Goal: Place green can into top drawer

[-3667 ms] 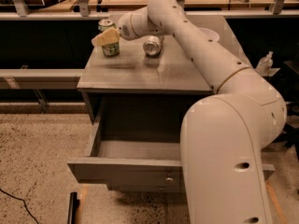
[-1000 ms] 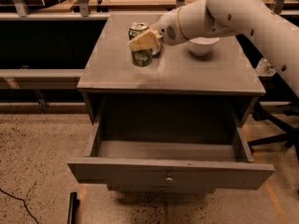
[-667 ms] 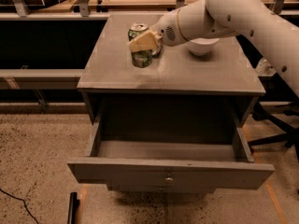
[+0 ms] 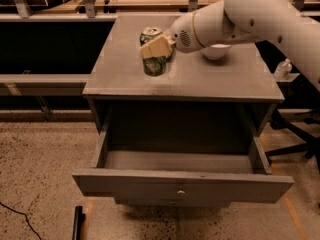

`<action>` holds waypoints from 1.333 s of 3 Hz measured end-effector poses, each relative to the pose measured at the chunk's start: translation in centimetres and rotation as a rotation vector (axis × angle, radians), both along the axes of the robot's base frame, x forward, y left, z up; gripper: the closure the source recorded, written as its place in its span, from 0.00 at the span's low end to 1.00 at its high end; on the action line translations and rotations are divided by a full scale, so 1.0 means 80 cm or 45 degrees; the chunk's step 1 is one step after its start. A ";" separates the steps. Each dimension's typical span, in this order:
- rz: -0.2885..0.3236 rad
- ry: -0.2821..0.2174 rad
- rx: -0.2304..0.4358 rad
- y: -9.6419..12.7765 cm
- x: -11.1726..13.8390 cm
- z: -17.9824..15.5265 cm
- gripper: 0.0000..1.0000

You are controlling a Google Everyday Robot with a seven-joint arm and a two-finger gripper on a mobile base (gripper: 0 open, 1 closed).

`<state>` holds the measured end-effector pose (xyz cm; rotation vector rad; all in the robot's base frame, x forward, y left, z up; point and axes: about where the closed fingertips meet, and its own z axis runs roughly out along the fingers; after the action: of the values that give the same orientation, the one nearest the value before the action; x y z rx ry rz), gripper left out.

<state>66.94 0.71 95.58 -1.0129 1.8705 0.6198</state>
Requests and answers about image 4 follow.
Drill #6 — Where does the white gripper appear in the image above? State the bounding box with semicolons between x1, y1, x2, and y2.
140;13;200;59

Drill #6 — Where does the green soda can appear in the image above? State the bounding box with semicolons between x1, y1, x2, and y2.
139;27;166;77

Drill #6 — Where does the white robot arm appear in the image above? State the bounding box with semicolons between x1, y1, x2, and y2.
140;0;320;90

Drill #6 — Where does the open top drawer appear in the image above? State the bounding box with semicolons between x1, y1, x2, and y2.
73;123;294;207

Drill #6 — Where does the metal drawer knob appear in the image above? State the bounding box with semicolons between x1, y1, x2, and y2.
176;189;186;197

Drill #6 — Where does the white bowl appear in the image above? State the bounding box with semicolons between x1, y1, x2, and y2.
201;44;231;60

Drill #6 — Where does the grey wooden cabinet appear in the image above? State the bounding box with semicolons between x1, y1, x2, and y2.
82;15;285;155

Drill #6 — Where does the clear pump bottle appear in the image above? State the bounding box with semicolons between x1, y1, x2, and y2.
273;59;292;80

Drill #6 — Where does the black office chair base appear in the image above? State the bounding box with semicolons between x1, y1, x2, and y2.
265;108;320;172

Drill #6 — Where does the black bar on floor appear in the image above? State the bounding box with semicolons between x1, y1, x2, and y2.
72;206;85;240

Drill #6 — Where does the black floor cable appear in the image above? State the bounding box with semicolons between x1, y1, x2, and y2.
0;200;44;240

